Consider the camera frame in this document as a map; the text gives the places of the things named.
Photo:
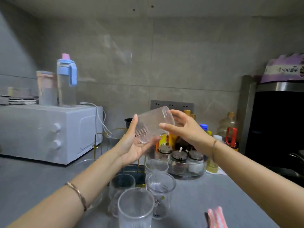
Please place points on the embossed ribbed clear glass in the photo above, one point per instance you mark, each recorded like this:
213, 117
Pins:
135, 211

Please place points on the tall ribbed clear glass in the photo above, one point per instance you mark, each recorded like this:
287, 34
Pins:
152, 123

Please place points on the small ribbed clear glass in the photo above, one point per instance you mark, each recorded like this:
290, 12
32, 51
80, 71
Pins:
156, 166

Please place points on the glass spice jar steel lid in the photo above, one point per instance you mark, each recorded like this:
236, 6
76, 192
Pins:
196, 155
165, 150
179, 155

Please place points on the stack of flat coasters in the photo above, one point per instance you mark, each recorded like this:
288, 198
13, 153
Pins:
21, 101

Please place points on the person's left hand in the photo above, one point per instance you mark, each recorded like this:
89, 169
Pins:
128, 149

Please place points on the black plastic bowl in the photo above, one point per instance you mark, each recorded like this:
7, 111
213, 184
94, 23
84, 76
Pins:
128, 122

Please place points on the pink striped cloth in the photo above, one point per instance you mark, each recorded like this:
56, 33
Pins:
217, 218

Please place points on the purple food packet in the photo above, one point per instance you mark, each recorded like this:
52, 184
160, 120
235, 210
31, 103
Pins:
282, 68

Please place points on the penguin print glass mug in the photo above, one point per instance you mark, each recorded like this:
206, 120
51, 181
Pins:
95, 203

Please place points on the clear round condiment tray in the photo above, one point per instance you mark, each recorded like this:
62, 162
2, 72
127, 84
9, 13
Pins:
185, 175

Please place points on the clear container pink lid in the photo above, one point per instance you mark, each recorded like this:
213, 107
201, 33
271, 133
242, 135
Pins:
46, 92

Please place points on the dark brown glass bottle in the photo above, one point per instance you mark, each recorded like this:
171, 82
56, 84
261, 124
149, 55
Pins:
181, 143

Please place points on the stainless steel pot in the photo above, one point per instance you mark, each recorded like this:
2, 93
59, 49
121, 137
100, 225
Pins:
298, 156

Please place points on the dark bottle blue cap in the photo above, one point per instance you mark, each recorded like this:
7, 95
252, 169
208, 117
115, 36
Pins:
203, 127

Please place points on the short textured glass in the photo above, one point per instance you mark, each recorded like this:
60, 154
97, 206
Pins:
121, 187

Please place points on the white microwave oven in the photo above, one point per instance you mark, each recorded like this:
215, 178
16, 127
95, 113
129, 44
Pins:
35, 132

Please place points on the person's right forearm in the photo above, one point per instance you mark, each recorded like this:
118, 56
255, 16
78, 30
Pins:
261, 182

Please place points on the clear bottle brown cap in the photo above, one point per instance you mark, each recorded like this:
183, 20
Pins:
193, 116

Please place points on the person's left forearm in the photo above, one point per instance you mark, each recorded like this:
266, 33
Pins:
71, 197

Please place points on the yellow seasoning pouch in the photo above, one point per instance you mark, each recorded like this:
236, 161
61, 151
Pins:
173, 138

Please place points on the person's right hand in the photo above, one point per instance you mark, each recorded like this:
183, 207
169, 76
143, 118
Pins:
192, 132

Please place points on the yellow liquid bottle white cap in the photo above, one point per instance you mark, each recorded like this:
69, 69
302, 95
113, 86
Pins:
211, 166

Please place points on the white paper towel sheet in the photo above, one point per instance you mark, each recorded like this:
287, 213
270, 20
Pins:
219, 172

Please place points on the grey wall socket panel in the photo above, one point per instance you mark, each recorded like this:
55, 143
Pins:
156, 104

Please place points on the orange seasoning packet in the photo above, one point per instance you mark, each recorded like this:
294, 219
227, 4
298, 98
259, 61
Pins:
163, 140

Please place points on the cartoon cat print glass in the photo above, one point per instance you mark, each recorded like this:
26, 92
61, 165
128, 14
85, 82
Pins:
161, 192

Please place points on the clear jug blue lid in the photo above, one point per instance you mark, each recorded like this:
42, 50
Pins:
65, 90

